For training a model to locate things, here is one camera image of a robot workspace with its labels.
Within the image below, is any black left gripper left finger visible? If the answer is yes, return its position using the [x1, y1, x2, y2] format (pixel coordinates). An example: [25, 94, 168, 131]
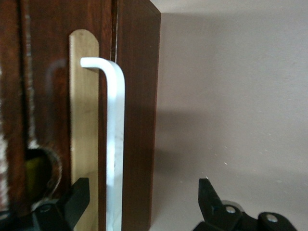
[0, 177, 90, 231]

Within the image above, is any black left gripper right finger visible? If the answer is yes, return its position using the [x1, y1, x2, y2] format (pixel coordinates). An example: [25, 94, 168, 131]
[192, 177, 295, 231]

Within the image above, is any dark wooden drawer cabinet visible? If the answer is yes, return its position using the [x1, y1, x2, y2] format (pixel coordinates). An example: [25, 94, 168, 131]
[0, 0, 162, 231]

